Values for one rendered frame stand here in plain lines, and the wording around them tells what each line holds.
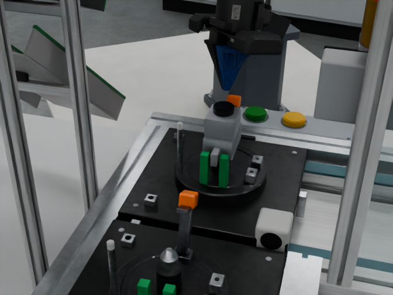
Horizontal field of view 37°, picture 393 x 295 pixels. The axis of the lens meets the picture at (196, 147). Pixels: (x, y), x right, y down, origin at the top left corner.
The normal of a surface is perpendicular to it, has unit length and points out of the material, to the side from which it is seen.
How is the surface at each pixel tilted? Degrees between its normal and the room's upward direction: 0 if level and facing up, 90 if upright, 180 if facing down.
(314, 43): 0
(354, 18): 90
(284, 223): 0
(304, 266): 0
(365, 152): 90
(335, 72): 90
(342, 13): 90
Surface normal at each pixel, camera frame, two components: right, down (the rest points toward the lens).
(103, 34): 0.01, -0.84
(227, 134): -0.26, 0.52
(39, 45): 0.91, 0.24
